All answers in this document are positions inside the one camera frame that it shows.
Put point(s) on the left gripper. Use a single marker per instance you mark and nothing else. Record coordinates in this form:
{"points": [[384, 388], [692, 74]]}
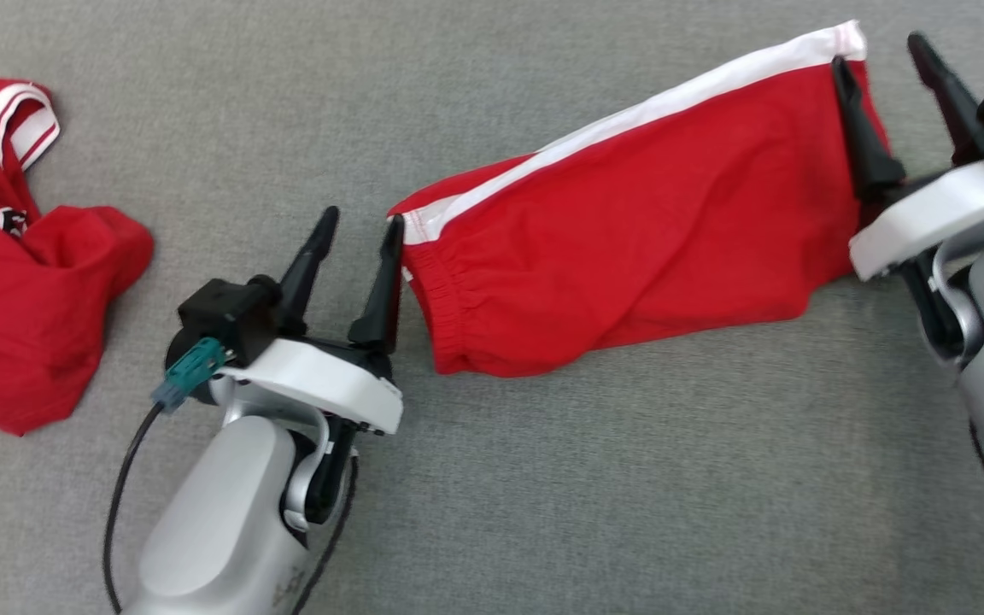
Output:
{"points": [[330, 384]]}

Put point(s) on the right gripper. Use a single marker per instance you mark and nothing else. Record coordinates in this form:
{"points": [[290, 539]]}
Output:
{"points": [[928, 218]]}

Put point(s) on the red shorts with white stripe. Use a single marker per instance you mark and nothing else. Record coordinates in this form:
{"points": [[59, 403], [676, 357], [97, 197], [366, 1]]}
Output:
{"points": [[629, 231]]}

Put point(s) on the red basketball jersey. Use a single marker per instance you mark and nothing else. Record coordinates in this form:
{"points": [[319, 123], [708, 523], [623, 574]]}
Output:
{"points": [[14, 299]]}

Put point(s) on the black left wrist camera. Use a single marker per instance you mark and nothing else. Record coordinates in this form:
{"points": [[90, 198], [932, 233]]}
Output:
{"points": [[219, 312]]}

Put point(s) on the teal left camera connector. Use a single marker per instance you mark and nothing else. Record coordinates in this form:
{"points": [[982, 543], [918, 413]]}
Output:
{"points": [[189, 371]]}

